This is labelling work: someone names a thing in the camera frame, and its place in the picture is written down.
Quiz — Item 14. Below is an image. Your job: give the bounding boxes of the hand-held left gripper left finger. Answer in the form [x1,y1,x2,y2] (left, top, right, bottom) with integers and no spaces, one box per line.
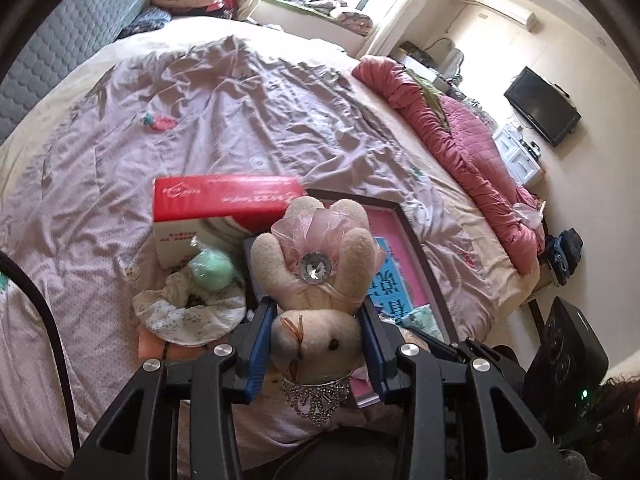
[75,297,278,480]

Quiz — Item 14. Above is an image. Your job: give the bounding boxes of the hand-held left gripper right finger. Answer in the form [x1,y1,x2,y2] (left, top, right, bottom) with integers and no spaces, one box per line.
[357,297,571,480]

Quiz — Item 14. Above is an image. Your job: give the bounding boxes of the white green tissue pack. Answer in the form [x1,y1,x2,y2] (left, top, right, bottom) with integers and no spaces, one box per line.
[400,306,442,333]

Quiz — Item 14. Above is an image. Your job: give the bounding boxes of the beige plush bunny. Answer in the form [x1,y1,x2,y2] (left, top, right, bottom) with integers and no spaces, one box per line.
[250,197,386,428]

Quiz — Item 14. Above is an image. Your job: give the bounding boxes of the green soft ball in bag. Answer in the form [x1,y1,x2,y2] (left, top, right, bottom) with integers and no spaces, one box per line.
[189,240,246,293]

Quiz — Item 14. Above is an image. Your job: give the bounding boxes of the white floral cloth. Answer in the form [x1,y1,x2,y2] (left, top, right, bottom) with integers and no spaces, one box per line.
[132,265,248,346]

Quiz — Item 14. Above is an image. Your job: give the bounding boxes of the dark blue box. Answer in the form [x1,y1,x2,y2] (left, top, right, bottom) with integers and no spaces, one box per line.
[242,232,281,306]

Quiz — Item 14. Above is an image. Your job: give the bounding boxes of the dark clothes pile on floor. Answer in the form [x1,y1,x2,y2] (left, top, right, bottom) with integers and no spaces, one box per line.
[542,228,584,286]

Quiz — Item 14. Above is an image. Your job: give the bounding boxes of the pink and blue book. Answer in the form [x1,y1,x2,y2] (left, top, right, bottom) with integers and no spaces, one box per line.
[320,202,446,341]

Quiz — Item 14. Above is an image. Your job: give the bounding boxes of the white plastic bag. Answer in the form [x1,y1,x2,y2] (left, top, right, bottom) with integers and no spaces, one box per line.
[515,202,543,226]

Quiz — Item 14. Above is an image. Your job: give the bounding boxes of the red tissue box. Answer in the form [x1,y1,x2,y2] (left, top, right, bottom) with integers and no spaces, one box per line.
[151,174,307,270]

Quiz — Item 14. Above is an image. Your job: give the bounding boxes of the white drawer cabinet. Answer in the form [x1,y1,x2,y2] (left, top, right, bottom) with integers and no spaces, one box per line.
[492,122,543,186]

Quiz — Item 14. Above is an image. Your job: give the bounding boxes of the lilac bed sheet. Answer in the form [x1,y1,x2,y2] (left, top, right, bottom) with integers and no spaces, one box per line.
[0,15,541,471]

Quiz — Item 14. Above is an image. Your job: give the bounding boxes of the pink quilt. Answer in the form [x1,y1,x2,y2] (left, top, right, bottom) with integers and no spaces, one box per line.
[352,55,546,276]

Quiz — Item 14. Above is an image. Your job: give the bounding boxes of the black television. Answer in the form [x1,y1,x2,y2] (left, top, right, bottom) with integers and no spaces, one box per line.
[503,66,582,148]

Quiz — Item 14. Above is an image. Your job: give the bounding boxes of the clothes on window sill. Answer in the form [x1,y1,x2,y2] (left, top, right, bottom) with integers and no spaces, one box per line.
[265,0,373,36]

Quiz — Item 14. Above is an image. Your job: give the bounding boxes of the white air conditioner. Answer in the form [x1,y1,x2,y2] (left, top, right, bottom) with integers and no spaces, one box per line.
[474,0,538,31]

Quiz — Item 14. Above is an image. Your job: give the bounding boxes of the grey quilted headboard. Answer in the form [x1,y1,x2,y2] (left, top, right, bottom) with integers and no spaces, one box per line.
[0,0,161,146]

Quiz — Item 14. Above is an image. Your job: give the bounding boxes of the black cable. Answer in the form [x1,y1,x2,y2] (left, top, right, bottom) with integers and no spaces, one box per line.
[0,252,81,456]

